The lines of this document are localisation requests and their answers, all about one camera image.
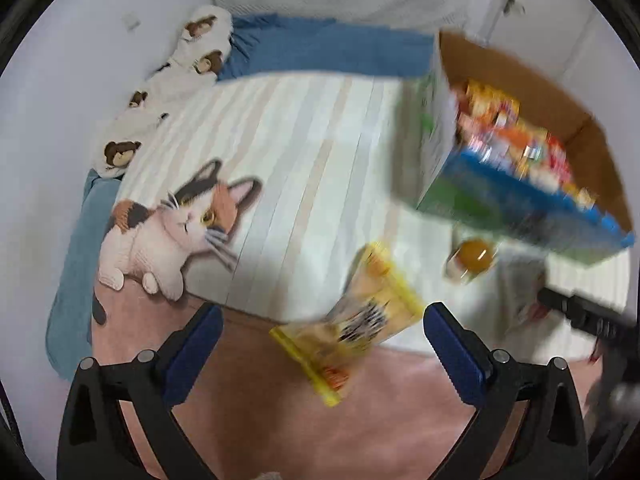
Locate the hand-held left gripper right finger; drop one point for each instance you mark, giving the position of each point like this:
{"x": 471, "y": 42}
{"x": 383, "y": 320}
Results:
{"x": 455, "y": 355}

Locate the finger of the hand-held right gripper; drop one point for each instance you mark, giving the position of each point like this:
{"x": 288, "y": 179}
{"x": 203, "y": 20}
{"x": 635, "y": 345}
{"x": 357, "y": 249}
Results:
{"x": 580, "y": 312}

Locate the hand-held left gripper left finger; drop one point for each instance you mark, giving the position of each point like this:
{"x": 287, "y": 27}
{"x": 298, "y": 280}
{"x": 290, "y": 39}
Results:
{"x": 192, "y": 355}

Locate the white cookie packet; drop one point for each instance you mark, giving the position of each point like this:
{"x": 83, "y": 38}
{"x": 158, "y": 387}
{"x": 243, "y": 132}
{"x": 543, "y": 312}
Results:
{"x": 522, "y": 285}

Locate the yellow chip packet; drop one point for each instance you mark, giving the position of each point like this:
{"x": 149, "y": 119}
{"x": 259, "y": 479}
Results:
{"x": 350, "y": 330}

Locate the printed cardboard box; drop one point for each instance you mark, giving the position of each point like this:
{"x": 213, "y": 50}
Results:
{"x": 480, "y": 210}

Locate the heap of mixed snack packets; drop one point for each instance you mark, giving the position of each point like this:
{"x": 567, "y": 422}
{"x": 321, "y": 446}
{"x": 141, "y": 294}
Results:
{"x": 515, "y": 135}

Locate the clear egg yolk packet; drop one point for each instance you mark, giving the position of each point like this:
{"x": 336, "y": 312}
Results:
{"x": 472, "y": 257}

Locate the teal plush blanket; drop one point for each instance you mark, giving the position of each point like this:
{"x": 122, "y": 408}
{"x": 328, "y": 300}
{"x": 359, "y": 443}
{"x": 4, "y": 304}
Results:
{"x": 75, "y": 270}

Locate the cat print pink blanket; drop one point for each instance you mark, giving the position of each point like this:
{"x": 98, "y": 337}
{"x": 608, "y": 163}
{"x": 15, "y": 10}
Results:
{"x": 300, "y": 160}

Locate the bear print white cloth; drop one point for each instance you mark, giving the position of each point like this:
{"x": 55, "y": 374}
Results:
{"x": 185, "y": 75}

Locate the white door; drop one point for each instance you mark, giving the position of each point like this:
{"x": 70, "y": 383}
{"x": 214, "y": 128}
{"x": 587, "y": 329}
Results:
{"x": 530, "y": 5}

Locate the blue pillow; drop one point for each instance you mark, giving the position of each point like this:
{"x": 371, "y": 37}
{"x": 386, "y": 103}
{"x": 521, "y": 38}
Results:
{"x": 320, "y": 50}

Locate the small white wall fitting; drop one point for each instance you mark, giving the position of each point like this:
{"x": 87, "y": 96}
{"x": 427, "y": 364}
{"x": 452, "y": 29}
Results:
{"x": 131, "y": 21}

